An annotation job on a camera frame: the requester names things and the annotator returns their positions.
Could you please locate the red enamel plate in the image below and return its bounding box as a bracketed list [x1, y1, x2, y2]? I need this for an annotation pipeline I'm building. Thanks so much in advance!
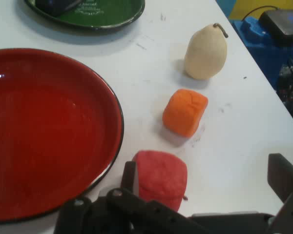
[0, 48, 125, 225]

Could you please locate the orange toy fruit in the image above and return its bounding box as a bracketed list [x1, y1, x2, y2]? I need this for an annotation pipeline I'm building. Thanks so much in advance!
[162, 89, 209, 138]

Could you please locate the purple toy eggplant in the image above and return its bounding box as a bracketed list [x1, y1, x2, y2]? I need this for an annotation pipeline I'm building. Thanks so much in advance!
[35, 0, 83, 17]

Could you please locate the cream toy pear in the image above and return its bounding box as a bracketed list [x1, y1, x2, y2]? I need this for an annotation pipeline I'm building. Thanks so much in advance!
[184, 23, 229, 80]

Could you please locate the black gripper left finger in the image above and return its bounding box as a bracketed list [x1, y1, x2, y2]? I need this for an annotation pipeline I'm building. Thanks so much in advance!
[54, 160, 210, 234]

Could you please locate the dark wire bundle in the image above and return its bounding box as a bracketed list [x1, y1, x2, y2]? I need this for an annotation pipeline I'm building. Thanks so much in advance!
[275, 56, 293, 134]

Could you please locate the red toy apple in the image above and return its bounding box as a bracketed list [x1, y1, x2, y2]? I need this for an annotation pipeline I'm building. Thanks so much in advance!
[131, 150, 189, 211]

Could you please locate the black electronics box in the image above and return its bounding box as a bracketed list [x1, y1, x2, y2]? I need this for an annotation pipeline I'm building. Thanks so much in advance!
[258, 9, 293, 47]

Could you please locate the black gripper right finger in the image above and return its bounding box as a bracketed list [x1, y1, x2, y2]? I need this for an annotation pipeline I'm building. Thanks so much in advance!
[267, 153, 293, 234]

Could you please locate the green enamel plate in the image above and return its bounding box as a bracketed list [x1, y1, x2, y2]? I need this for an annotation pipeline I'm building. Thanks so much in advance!
[23, 0, 146, 31]

